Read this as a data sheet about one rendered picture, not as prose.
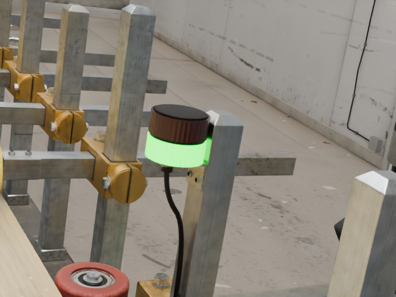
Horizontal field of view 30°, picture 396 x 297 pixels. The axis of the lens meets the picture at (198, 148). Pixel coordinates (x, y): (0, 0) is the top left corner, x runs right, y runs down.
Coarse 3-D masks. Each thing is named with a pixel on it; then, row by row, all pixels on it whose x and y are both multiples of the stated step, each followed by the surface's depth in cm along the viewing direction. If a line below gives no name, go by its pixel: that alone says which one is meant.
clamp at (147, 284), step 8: (144, 280) 89; (152, 280) 89; (136, 288) 89; (144, 288) 87; (152, 288) 87; (168, 288) 88; (136, 296) 89; (144, 296) 87; (152, 296) 85; (160, 296) 86; (168, 296) 86
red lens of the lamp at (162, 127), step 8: (152, 112) 72; (152, 120) 72; (160, 120) 71; (168, 120) 71; (176, 120) 71; (184, 120) 71; (208, 120) 73; (152, 128) 72; (160, 128) 72; (168, 128) 71; (176, 128) 71; (184, 128) 71; (192, 128) 71; (200, 128) 72; (208, 128) 73; (160, 136) 72; (168, 136) 71; (176, 136) 71; (184, 136) 71; (192, 136) 71; (200, 136) 72
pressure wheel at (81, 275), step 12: (72, 264) 82; (84, 264) 83; (96, 264) 83; (60, 276) 79; (72, 276) 80; (84, 276) 80; (96, 276) 79; (108, 276) 81; (120, 276) 81; (60, 288) 77; (72, 288) 77; (84, 288) 77; (96, 288) 78; (108, 288) 78; (120, 288) 79
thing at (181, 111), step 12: (156, 108) 73; (168, 108) 74; (180, 108) 74; (192, 108) 75; (192, 120) 71; (180, 144) 72; (192, 144) 72; (168, 168) 74; (192, 168) 77; (204, 168) 75; (168, 180) 75; (192, 180) 77; (168, 192) 76; (180, 216) 77; (180, 228) 77; (180, 240) 78; (180, 252) 78; (180, 264) 79; (180, 276) 79
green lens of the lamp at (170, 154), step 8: (152, 144) 73; (160, 144) 72; (168, 144) 71; (176, 144) 72; (200, 144) 73; (152, 152) 73; (160, 152) 72; (168, 152) 72; (176, 152) 72; (184, 152) 72; (192, 152) 72; (200, 152) 73; (160, 160) 72; (168, 160) 72; (176, 160) 72; (184, 160) 72; (192, 160) 72; (200, 160) 73
